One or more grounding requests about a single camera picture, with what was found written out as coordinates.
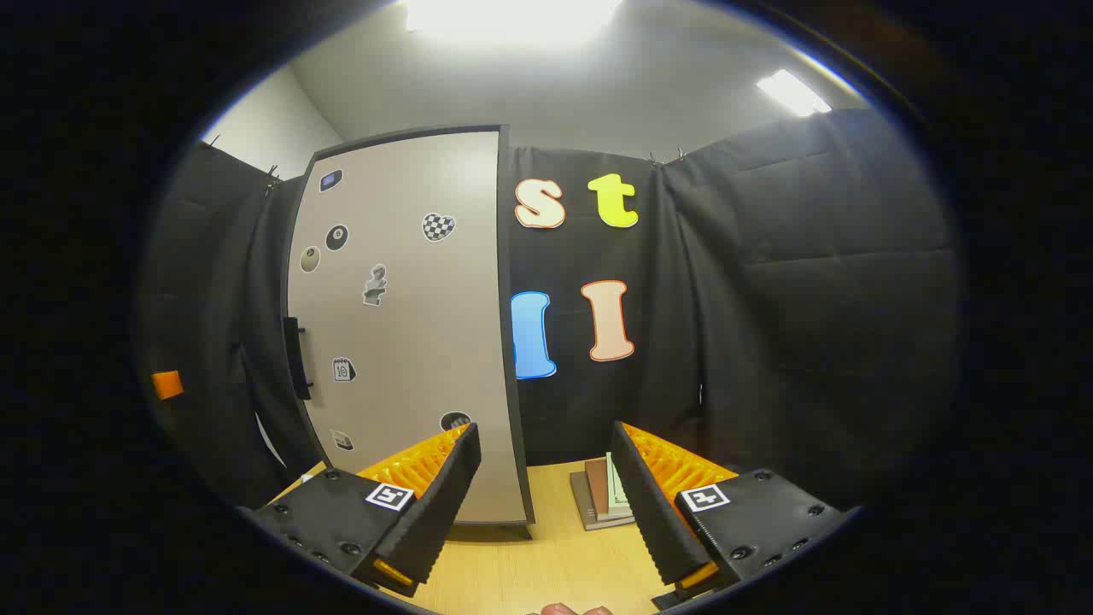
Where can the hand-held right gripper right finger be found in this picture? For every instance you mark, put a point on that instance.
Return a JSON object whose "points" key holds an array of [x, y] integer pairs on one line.
{"points": [[649, 512]]}

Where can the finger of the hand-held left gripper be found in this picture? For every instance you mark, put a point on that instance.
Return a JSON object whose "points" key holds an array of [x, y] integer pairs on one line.
{"points": [[167, 384]]}

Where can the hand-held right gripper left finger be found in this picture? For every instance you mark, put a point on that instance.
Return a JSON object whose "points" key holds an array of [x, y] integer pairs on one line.
{"points": [[444, 504]]}

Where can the reddish brown book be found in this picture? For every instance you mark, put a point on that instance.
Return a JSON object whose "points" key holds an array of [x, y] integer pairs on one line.
{"points": [[596, 483]]}

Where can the grey book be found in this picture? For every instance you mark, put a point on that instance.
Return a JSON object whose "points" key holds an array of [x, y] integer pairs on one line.
{"points": [[585, 508]]}

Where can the black backdrop cloth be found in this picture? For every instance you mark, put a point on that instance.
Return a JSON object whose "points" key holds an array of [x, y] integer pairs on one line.
{"points": [[811, 299]]}

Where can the narrow ceiling light panel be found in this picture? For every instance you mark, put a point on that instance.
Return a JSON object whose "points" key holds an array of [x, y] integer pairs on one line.
{"points": [[790, 92]]}

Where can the large ceiling light panel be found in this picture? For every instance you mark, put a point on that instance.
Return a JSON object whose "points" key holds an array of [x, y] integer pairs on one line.
{"points": [[512, 21]]}

